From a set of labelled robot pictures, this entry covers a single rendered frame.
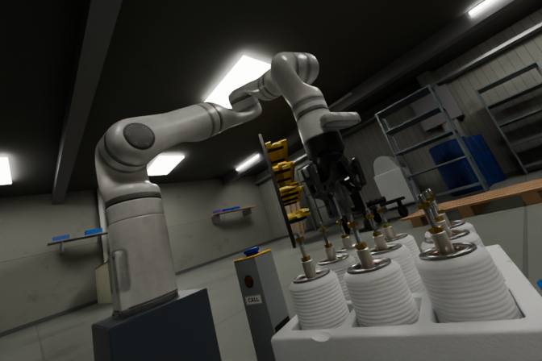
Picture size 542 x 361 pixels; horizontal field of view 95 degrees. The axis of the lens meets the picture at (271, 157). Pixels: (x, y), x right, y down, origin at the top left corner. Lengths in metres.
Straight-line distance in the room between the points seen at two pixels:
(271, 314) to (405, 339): 0.31
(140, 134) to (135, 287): 0.25
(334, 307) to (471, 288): 0.21
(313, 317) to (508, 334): 0.26
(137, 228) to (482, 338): 0.48
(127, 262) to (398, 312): 0.42
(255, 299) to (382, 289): 0.31
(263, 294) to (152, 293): 0.26
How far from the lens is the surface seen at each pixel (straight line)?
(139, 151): 0.50
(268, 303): 0.65
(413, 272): 0.59
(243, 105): 0.80
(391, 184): 6.49
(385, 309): 0.46
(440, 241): 0.46
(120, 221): 0.48
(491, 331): 0.42
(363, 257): 0.48
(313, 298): 0.51
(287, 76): 0.52
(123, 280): 0.47
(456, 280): 0.43
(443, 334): 0.43
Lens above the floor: 0.35
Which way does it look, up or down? 16 degrees up
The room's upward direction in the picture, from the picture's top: 17 degrees counter-clockwise
